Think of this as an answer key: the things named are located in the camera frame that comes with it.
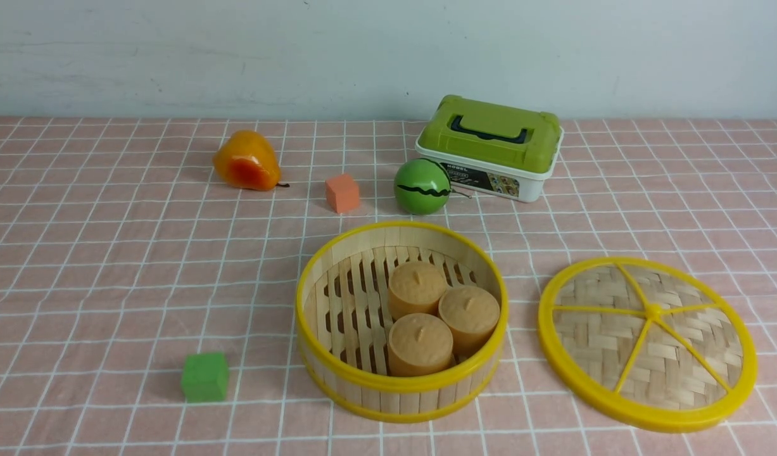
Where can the tan toy bun back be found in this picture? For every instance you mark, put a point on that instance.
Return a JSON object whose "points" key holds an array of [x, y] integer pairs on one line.
{"points": [[415, 288]]}

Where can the green foam cube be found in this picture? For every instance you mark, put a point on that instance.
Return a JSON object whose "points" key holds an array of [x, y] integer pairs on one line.
{"points": [[205, 377]]}

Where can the orange toy pear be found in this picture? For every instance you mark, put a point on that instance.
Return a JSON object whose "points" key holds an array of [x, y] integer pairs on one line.
{"points": [[248, 161]]}

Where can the pink grid tablecloth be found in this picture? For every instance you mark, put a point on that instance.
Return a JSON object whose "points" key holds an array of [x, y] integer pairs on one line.
{"points": [[122, 252]]}

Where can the yellow rimmed bamboo steamer lid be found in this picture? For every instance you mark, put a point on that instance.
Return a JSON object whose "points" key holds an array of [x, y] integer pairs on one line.
{"points": [[646, 344]]}

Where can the green lidded plastic box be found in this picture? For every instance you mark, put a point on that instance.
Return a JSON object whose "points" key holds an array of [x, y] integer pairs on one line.
{"points": [[491, 148]]}

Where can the orange foam cube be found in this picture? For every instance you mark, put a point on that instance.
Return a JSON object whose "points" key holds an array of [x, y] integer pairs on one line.
{"points": [[342, 193]]}

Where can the tan toy bun front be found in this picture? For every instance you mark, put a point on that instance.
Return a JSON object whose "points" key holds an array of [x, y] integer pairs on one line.
{"points": [[419, 344]]}

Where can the tan toy bun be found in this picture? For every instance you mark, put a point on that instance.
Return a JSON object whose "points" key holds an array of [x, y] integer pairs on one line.
{"points": [[472, 314], [419, 344], [415, 288]]}

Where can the yellow rimmed bamboo steamer basket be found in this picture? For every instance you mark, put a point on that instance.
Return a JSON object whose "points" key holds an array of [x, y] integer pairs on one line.
{"points": [[343, 321]]}

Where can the tan toy bun right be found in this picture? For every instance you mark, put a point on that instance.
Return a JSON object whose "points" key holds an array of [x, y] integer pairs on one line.
{"points": [[472, 314]]}

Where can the green toy watermelon ball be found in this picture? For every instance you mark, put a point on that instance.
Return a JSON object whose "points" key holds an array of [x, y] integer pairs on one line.
{"points": [[423, 187]]}

